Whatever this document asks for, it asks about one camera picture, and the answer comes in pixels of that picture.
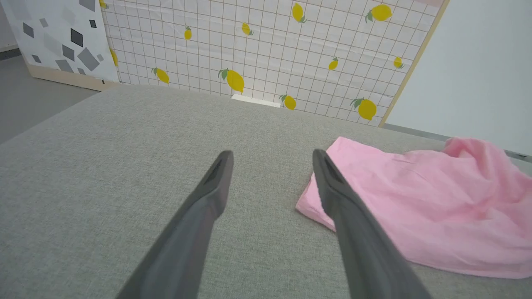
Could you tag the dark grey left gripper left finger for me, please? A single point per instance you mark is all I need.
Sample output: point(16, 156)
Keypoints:
point(187, 241)

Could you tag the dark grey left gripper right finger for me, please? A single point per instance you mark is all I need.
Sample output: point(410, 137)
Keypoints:
point(361, 245)

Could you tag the pink garment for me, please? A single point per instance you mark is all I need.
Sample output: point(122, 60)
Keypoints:
point(432, 207)

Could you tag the lemon print grid panel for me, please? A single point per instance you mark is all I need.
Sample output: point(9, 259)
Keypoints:
point(266, 45)

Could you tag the grey geometric print panel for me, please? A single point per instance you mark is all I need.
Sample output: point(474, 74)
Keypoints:
point(58, 37)

